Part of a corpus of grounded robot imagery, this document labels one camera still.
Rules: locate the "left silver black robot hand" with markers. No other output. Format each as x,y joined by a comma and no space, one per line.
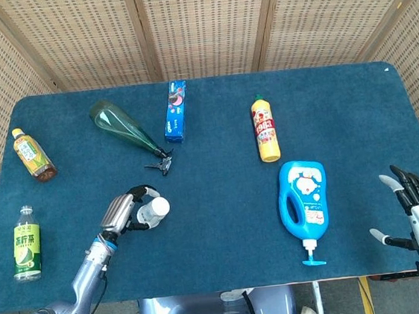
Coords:
118,213

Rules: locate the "white floral paper cup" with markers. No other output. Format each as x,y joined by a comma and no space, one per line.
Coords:
158,209

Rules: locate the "green transparent spray bottle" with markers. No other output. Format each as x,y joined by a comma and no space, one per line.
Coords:
120,127

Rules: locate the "clear bottle with green label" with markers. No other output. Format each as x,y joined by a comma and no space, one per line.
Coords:
27,243

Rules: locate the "brown tea bottle yellow label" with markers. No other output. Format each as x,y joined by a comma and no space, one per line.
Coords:
33,156

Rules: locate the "blue carpet table mat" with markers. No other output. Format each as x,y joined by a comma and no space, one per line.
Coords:
220,219

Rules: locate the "blue cookie box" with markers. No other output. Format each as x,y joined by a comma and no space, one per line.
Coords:
176,115

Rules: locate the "blue detergent pump bottle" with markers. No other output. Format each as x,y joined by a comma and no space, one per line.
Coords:
309,199

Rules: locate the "white table leg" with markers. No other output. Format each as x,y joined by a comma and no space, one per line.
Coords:
318,299

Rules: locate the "yellow bottle with red label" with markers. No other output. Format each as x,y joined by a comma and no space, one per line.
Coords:
265,132

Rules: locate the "woven bamboo folding screen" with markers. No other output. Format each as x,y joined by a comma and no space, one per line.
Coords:
199,23

